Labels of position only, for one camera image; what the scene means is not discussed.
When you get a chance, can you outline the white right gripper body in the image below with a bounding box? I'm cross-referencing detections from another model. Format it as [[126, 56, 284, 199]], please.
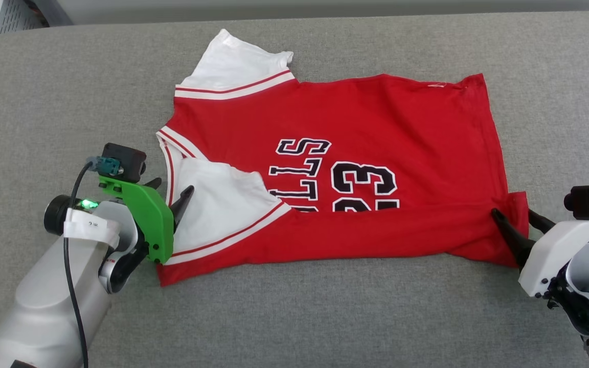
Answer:
[[518, 217, 589, 298]]

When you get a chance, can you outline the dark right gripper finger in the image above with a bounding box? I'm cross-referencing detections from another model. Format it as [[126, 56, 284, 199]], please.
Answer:
[[528, 208, 557, 235], [491, 208, 536, 269]]

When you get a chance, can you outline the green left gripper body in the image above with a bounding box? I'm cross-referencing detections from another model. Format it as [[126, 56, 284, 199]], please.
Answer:
[[44, 175, 175, 265]]

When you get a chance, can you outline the red and white basketball jersey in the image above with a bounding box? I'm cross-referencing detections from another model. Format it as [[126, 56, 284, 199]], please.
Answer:
[[155, 28, 530, 287]]

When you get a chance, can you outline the white paper tag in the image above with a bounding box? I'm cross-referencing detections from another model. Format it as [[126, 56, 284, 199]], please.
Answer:
[[63, 207, 121, 248]]

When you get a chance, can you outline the left camera cable teal plug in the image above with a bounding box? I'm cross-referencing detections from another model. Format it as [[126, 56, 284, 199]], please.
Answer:
[[63, 156, 122, 368]]

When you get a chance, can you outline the grey metal frame post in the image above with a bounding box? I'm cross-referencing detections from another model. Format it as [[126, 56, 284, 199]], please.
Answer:
[[34, 0, 74, 26]]

